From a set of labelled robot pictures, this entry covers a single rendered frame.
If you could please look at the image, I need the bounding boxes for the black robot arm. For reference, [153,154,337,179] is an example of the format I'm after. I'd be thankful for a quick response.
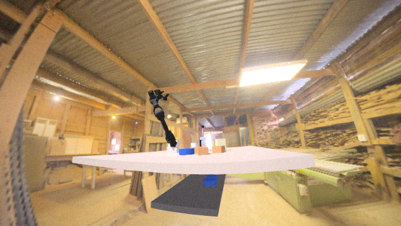
[148,89,177,147]

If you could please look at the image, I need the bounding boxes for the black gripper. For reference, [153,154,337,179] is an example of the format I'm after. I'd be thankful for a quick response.
[156,94,169,101]

